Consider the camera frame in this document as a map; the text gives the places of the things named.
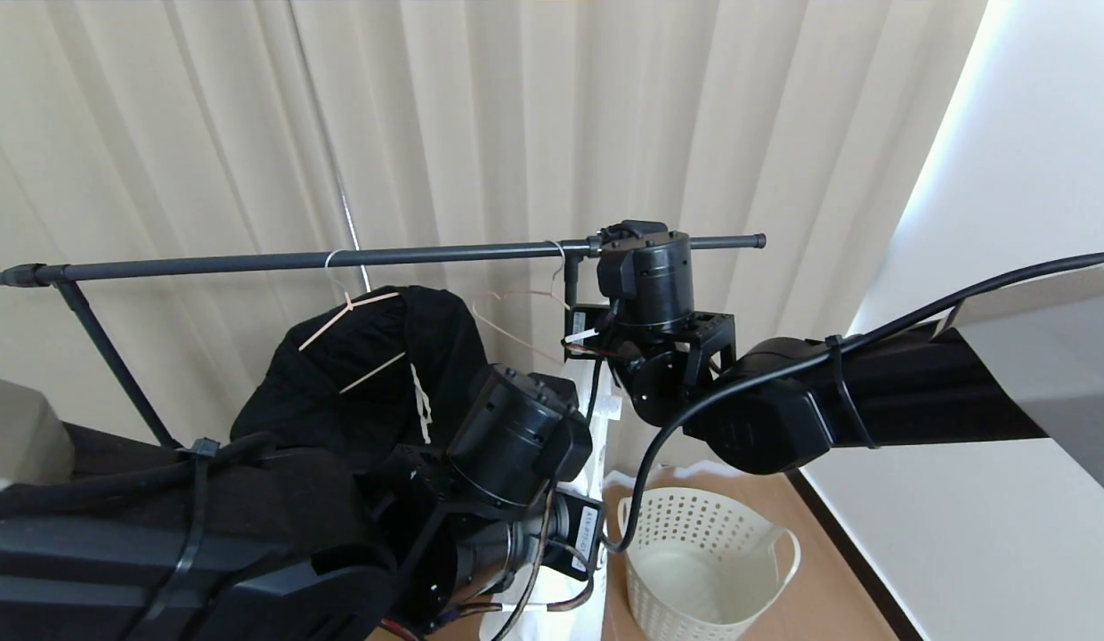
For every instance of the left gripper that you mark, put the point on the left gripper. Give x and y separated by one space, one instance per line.
579 534

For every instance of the black shorts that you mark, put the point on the black shorts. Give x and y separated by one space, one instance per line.
356 418

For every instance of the pink clothes hanger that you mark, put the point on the pink clothes hanger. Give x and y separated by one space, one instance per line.
562 263
372 373

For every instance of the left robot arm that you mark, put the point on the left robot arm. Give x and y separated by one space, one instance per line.
160 552

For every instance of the white laundry basket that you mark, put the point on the white laundry basket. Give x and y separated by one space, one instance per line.
694 570

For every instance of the black clothes rack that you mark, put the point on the black clothes rack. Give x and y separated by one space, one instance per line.
205 263

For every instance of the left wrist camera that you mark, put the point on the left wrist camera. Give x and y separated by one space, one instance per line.
565 445

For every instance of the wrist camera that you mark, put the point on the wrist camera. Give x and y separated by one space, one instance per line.
637 230
565 445

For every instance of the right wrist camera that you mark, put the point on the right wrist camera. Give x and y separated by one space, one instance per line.
637 230

